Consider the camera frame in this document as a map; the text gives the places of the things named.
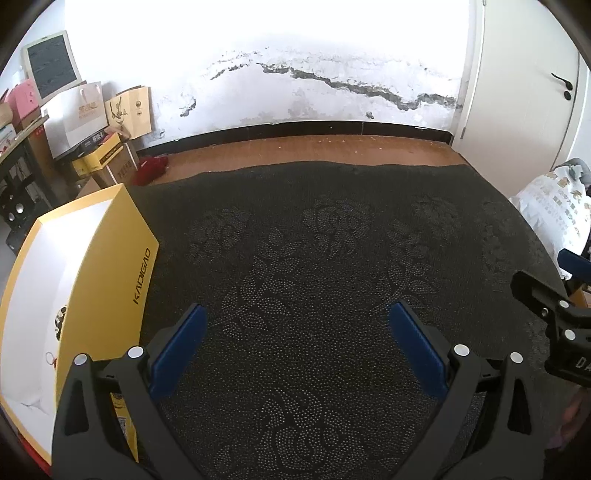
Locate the pink box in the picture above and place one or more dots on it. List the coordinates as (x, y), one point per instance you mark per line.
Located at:
(23, 104)

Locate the brown paper bag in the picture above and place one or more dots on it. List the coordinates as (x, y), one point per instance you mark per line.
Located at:
(131, 110)

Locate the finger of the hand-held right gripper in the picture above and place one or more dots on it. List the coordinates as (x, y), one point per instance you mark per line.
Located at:
(575, 264)
(572, 318)

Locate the dark patterned table cloth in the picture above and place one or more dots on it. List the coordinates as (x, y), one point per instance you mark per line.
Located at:
(300, 258)

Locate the black desk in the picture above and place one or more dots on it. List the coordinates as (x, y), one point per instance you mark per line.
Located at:
(23, 138)

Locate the white-framed monitor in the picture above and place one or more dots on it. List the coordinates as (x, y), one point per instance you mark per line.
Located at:
(51, 64)

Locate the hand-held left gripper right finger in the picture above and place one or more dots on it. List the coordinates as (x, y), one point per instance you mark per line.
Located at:
(415, 350)

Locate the yellow cardboard box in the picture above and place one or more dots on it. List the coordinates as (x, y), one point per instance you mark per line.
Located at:
(106, 161)

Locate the black speaker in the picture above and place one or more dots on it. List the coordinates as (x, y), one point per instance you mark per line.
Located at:
(14, 207)

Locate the white door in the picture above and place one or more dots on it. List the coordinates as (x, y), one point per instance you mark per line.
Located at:
(517, 92)

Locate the black flat box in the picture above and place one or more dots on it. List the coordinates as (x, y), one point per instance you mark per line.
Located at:
(92, 145)

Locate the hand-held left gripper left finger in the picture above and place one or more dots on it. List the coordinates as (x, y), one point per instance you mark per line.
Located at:
(178, 350)

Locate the brown cardboard box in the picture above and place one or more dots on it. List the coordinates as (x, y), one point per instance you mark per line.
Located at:
(88, 188)

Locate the yellow box with white inside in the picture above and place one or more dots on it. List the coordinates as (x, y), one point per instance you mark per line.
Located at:
(106, 258)

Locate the red cloth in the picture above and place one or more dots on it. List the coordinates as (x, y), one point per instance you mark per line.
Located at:
(151, 170)

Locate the white printed plastic bag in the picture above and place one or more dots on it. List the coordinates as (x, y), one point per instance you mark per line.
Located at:
(549, 203)

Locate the white paper bag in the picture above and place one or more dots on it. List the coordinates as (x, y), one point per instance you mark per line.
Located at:
(78, 120)

